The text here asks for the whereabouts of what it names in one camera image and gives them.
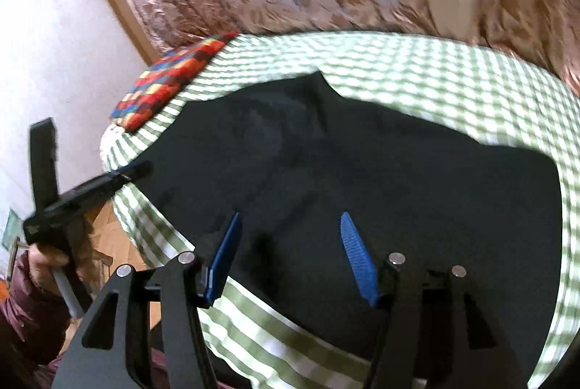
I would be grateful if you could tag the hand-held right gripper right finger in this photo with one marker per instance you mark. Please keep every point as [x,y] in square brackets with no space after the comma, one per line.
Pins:
[360,262]

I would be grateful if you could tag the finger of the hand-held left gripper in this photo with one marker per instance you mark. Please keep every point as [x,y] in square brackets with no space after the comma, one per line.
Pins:
[113,183]
[44,162]

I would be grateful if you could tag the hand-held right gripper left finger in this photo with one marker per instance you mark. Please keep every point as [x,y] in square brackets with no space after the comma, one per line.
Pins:
[222,262]

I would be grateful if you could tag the black pants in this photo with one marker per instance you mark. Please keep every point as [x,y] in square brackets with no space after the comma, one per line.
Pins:
[362,171]

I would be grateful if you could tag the person's left forearm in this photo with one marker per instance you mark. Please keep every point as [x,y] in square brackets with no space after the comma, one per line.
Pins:
[31,316]

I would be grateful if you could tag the person's left hand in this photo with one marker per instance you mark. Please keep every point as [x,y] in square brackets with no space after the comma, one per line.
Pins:
[43,264]

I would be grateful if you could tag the colourful patchwork pillow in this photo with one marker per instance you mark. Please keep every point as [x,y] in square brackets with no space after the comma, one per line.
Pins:
[172,76]

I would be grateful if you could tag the green checked bed sheet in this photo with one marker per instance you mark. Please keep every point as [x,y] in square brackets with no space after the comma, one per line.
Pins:
[430,72]

